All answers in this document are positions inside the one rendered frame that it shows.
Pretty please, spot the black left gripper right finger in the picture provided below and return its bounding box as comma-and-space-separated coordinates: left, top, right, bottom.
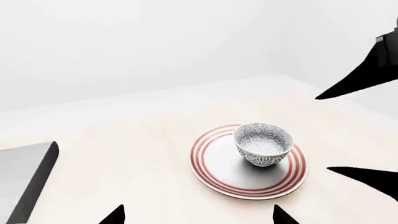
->
272, 203, 300, 224

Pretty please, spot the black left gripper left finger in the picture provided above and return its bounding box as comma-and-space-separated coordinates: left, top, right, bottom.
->
98, 203, 126, 224

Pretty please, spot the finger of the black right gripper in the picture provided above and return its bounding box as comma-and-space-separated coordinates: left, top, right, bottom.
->
314, 41, 398, 101
326, 166, 398, 202

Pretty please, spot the red striped round plate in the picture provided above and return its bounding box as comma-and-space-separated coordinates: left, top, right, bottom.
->
188, 123, 310, 200

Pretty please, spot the white blue patterned bowl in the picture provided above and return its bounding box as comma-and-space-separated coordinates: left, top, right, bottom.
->
233, 122, 295, 168

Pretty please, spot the grey slab with dark edge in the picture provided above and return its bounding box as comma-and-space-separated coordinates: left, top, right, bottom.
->
0, 141, 60, 224

